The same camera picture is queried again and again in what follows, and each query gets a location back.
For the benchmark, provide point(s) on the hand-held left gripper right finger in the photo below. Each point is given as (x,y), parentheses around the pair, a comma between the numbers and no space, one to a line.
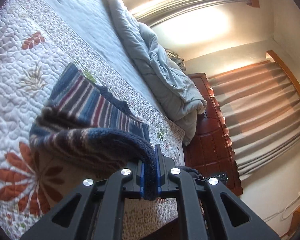
(158,177)

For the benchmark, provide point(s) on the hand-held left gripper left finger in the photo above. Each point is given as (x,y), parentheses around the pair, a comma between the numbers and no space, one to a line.
(140,180)

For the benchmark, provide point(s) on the blue striped knit sweater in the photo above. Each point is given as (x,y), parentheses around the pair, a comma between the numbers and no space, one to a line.
(90,120)

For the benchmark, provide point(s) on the black power strip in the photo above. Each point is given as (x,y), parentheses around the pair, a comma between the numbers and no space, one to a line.
(220,176)

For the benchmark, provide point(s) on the red-brown wooden headboard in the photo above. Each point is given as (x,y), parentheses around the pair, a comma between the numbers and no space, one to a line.
(212,135)

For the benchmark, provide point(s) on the grey crumpled duvet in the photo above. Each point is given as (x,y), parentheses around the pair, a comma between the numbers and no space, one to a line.
(160,67)

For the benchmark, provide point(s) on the patterned pillow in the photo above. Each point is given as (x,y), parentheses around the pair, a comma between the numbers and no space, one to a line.
(175,58)

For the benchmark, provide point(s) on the beige pleated curtain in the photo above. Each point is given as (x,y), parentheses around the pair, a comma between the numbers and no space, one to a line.
(260,110)

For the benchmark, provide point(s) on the floral quilted bedspread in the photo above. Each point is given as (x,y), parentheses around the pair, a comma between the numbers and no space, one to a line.
(20,80)

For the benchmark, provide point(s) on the pale blue quilted bedsheet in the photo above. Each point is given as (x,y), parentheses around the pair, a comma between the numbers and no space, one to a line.
(85,25)

